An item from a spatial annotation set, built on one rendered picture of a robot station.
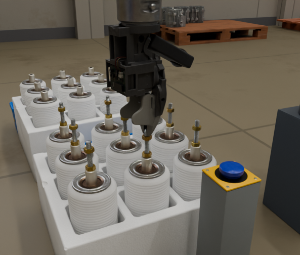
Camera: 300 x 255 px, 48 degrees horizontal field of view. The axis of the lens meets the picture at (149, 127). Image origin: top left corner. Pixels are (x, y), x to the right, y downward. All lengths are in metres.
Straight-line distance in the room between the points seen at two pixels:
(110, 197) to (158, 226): 0.12
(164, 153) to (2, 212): 0.51
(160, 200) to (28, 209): 0.48
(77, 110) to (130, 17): 0.63
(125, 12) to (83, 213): 0.36
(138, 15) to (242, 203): 0.35
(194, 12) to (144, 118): 3.60
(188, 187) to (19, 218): 0.51
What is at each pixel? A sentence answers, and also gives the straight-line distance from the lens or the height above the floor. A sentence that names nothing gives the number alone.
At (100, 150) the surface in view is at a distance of 0.89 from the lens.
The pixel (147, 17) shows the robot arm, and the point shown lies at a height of 0.56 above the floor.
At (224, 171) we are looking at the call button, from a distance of 0.56.
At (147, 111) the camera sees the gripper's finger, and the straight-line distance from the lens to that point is 0.62.
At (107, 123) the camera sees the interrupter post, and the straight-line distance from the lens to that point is 0.89.
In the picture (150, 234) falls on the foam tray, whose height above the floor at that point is 0.15.
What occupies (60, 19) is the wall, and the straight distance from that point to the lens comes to 4.04.
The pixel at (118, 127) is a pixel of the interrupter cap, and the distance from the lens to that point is 0.90.
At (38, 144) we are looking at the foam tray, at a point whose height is 0.13.
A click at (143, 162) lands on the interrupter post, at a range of 0.69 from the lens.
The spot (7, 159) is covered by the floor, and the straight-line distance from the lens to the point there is 1.36.
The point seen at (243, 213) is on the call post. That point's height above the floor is 0.26.
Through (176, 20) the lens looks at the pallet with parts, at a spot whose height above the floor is 0.21.
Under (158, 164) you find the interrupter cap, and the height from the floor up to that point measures 0.25.
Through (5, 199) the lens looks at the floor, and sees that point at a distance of 1.14.
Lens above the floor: 0.61
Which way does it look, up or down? 24 degrees down
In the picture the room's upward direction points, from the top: straight up
